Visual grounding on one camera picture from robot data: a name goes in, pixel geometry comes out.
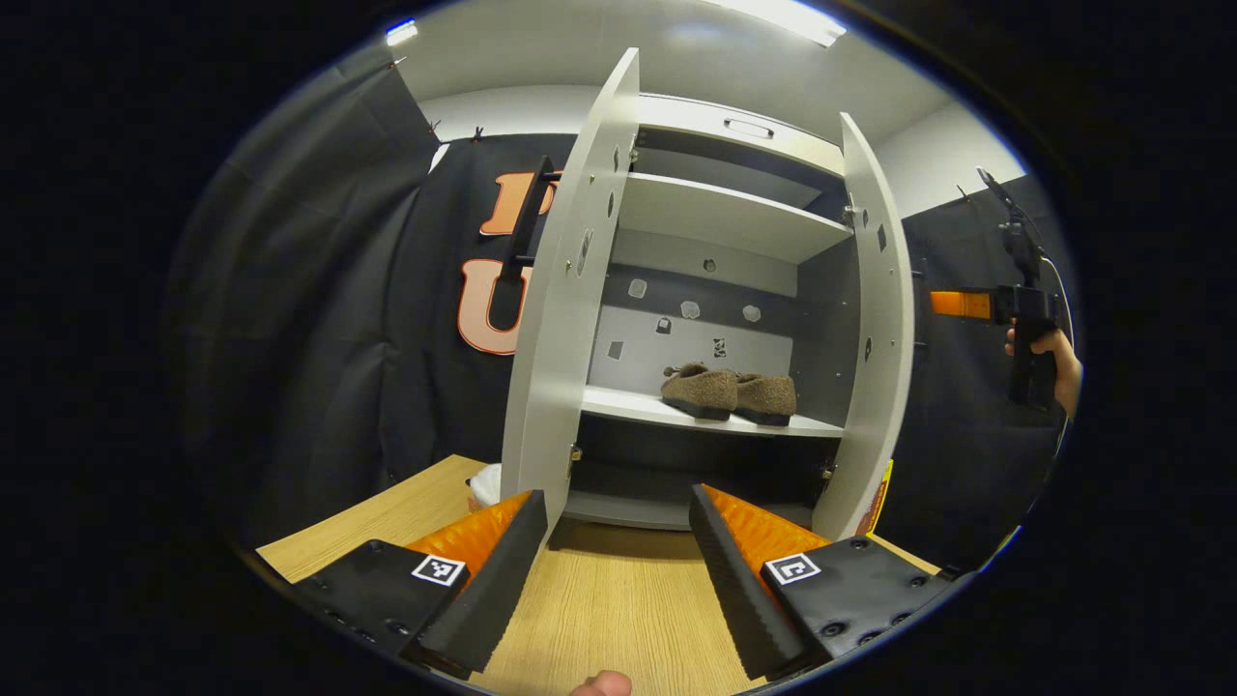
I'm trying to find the brown fuzzy shoe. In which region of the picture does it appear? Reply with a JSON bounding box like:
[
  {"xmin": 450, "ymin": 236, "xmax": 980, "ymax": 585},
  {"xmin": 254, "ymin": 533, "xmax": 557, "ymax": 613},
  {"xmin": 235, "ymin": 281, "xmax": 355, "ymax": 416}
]
[
  {"xmin": 732, "ymin": 372, "xmax": 799, "ymax": 427},
  {"xmin": 660, "ymin": 362, "xmax": 740, "ymax": 421}
]

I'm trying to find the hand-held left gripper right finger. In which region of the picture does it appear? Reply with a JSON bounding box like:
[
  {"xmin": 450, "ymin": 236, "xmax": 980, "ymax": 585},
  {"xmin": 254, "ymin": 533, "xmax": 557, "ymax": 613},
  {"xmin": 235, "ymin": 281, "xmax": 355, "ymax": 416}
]
[{"xmin": 688, "ymin": 483, "xmax": 958, "ymax": 682}]

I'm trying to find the white cabinet shelf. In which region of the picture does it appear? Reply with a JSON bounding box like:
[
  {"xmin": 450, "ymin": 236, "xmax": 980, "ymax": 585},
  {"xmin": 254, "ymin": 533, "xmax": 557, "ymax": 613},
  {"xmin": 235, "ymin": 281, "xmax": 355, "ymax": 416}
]
[
  {"xmin": 580, "ymin": 385, "xmax": 847, "ymax": 439},
  {"xmin": 618, "ymin": 172, "xmax": 856, "ymax": 265}
]

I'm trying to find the black door handle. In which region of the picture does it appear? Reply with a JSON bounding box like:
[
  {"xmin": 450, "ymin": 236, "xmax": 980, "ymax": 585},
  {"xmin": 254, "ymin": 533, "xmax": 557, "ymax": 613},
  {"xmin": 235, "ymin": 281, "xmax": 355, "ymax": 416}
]
[{"xmin": 498, "ymin": 155, "xmax": 561, "ymax": 286}]

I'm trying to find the black backdrop cloth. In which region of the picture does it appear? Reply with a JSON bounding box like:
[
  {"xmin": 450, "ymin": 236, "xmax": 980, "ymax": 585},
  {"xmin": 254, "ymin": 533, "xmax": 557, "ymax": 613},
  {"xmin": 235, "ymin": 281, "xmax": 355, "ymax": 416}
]
[
  {"xmin": 382, "ymin": 133, "xmax": 581, "ymax": 489},
  {"xmin": 879, "ymin": 174, "xmax": 1079, "ymax": 571},
  {"xmin": 169, "ymin": 63, "xmax": 441, "ymax": 552}
]

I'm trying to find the grey cabinet base shelf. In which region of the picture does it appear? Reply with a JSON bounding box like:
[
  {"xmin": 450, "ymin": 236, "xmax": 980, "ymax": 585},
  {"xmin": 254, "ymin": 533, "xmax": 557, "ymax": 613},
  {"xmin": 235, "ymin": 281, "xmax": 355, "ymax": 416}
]
[{"xmin": 563, "ymin": 488, "xmax": 818, "ymax": 531}]

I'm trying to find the white cabinet door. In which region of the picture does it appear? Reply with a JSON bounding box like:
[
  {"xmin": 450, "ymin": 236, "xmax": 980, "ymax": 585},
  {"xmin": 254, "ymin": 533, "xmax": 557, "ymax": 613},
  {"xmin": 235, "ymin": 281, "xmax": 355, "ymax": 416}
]
[
  {"xmin": 501, "ymin": 46, "xmax": 642, "ymax": 542},
  {"xmin": 812, "ymin": 111, "xmax": 917, "ymax": 542}
]

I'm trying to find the white shoe cabinet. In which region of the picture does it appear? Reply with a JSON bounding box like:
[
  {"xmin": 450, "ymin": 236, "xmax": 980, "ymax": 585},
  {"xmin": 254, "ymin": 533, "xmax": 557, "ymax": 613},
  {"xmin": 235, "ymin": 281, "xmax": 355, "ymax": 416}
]
[{"xmin": 501, "ymin": 46, "xmax": 917, "ymax": 552}]

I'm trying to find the yellow red carton box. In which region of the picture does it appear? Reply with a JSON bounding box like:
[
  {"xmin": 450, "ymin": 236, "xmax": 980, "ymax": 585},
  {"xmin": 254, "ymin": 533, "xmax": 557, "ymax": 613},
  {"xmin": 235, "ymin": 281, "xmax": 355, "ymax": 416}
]
[{"xmin": 855, "ymin": 459, "xmax": 895, "ymax": 537}]

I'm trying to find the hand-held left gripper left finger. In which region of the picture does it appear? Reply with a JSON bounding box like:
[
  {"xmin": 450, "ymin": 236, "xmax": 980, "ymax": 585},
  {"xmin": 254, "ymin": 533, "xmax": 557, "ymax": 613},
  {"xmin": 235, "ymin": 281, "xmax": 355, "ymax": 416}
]
[{"xmin": 275, "ymin": 490, "xmax": 552, "ymax": 682}]

